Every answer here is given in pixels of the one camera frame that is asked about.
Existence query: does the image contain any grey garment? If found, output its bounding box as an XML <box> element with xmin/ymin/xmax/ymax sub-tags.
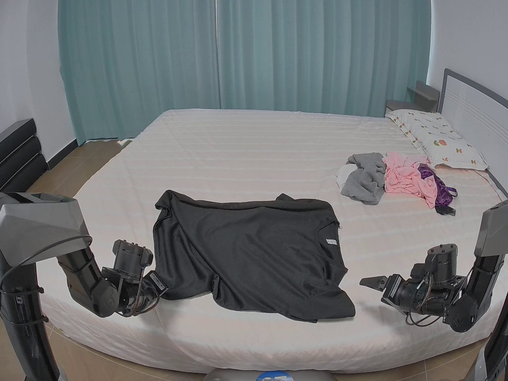
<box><xmin>341</xmin><ymin>152</ymin><xmax>387</xmax><ymax>206</ymax></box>

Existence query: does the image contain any black chest of drawers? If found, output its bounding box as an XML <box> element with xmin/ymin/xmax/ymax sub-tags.
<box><xmin>0</xmin><ymin>118</ymin><xmax>50</xmax><ymax>193</ymax></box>

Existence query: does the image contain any black T-shirt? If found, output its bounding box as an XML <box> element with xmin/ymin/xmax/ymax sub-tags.
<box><xmin>153</xmin><ymin>190</ymin><xmax>356</xmax><ymax>324</ymax></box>

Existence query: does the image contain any purple garment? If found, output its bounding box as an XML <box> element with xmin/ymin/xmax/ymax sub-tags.
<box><xmin>419</xmin><ymin>164</ymin><xmax>458</xmax><ymax>209</ymax></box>

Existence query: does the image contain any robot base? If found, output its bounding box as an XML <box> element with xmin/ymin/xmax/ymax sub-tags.
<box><xmin>204</xmin><ymin>368</ymin><xmax>330</xmax><ymax>381</ymax></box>

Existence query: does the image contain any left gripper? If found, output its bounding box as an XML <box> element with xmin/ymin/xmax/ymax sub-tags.
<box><xmin>141</xmin><ymin>269</ymin><xmax>170</xmax><ymax>301</ymax></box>

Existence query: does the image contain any white printed pillow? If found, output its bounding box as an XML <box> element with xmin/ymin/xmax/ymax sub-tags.
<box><xmin>384</xmin><ymin>109</ymin><xmax>489</xmax><ymax>170</ymax></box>

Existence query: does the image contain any grey bedside table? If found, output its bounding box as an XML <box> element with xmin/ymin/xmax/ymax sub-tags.
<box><xmin>386</xmin><ymin>80</ymin><xmax>440</xmax><ymax>114</ymax></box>

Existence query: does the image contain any blue-green curtain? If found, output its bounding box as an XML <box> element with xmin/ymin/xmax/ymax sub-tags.
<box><xmin>217</xmin><ymin>0</ymin><xmax>432</xmax><ymax>116</ymax></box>
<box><xmin>59</xmin><ymin>0</ymin><xmax>221</xmax><ymax>146</ymax></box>

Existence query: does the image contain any bed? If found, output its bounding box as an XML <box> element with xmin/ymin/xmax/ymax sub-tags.
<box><xmin>40</xmin><ymin>68</ymin><xmax>508</xmax><ymax>376</ymax></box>

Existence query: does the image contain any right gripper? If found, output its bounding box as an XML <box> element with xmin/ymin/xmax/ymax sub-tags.
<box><xmin>360</xmin><ymin>274</ymin><xmax>416</xmax><ymax>315</ymax></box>

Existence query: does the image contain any pink garment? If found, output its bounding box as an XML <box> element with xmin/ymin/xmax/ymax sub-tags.
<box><xmin>382</xmin><ymin>151</ymin><xmax>439</xmax><ymax>210</ymax></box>

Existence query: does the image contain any white garment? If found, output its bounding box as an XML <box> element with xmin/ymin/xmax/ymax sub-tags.
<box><xmin>335</xmin><ymin>164</ymin><xmax>358</xmax><ymax>189</ymax></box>

